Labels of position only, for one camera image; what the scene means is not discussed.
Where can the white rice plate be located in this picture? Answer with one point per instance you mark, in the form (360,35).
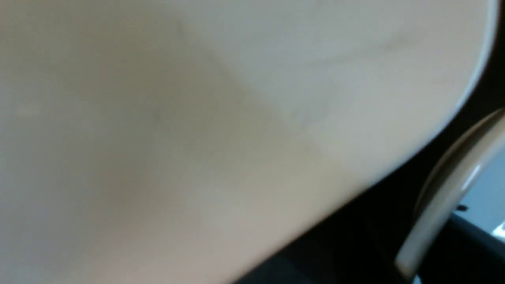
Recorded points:
(185,141)

